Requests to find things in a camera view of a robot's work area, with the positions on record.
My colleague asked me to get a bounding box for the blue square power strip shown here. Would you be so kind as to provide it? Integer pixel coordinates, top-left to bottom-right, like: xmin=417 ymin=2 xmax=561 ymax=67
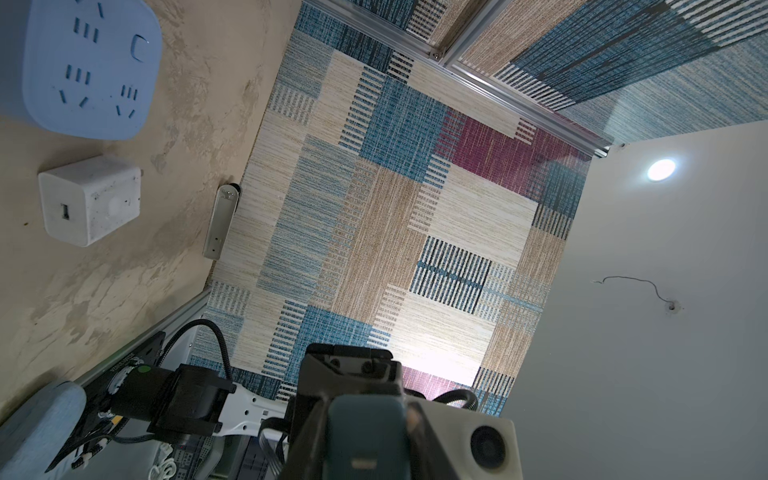
xmin=1 ymin=0 xmax=162 ymax=141

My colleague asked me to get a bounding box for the green plug adapter cube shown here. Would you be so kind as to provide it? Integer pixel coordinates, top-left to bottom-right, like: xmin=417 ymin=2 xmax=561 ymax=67
xmin=323 ymin=395 xmax=411 ymax=480

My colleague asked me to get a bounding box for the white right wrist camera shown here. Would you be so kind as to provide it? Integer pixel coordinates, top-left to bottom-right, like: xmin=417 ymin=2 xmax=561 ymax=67
xmin=410 ymin=399 xmax=523 ymax=479

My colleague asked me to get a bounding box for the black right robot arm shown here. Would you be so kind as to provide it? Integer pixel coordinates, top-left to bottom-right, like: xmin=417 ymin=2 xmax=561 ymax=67
xmin=110 ymin=319 xmax=478 ymax=479

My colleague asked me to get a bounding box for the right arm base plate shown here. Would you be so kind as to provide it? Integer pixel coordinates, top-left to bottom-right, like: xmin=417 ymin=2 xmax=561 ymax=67
xmin=46 ymin=331 xmax=166 ymax=474

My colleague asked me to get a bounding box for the silver stapler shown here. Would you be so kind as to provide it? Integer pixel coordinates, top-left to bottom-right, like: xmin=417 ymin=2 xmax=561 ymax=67
xmin=203 ymin=183 xmax=241 ymax=260

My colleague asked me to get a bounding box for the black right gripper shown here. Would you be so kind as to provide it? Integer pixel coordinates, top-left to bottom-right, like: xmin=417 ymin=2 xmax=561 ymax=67
xmin=278 ymin=343 xmax=432 ymax=479

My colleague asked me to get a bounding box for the white square adapter cube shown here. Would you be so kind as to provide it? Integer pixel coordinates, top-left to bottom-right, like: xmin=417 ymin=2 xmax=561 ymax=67
xmin=37 ymin=155 xmax=142 ymax=247

